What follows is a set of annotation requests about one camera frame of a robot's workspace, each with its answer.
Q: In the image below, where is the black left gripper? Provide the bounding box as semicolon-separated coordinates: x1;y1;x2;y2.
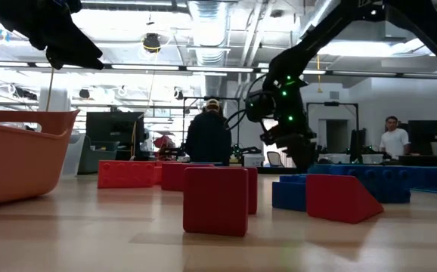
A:
14;0;105;71

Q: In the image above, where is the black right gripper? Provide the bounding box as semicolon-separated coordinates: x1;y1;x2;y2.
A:
259;119;318;172

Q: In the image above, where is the dark blue toy block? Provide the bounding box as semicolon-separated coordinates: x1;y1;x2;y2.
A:
308;163;412;204
271;174;308;212

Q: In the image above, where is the red sloped block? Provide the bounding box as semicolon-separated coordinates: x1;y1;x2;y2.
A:
305;173;385;224

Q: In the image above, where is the red toy block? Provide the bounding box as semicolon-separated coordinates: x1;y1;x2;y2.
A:
97;159;163;190
240;166;259;215
160;162;215;192

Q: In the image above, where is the red arch block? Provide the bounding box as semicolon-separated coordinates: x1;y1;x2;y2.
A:
182;166;249;238

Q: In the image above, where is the office chair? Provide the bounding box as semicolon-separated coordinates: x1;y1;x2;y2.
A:
266;150;284;168

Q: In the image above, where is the white pillar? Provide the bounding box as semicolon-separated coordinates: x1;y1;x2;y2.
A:
39;71;72;113

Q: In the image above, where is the white storage box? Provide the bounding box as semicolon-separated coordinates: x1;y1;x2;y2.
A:
243;153;265;167

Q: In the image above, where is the long ceiling light bar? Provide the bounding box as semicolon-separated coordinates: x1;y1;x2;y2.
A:
0;60;437;79

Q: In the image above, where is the person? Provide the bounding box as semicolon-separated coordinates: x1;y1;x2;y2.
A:
184;98;233;167
379;116;411;160

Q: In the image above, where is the clear plastic bin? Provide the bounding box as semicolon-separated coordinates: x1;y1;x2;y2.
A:
61;131;87;178

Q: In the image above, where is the teal plastic bin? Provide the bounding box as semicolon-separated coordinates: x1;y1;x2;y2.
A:
77;134;121;175

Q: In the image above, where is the orange plastic bin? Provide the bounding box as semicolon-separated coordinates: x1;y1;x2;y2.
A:
0;109;80;208

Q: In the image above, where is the red equipment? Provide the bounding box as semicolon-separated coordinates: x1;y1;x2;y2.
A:
153;134;177;162

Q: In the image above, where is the black tall cabinet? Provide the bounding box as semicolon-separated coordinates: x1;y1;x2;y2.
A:
407;119;437;156

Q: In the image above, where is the black background table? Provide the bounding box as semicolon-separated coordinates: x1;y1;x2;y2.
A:
398;153;437;167

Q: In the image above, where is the yellow cable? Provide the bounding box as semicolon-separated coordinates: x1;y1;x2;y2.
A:
45;67;55;113

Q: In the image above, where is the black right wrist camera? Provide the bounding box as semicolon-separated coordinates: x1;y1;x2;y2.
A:
245;89;277;123

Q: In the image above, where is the round silver air duct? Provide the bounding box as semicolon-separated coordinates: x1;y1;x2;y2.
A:
186;0;230;97

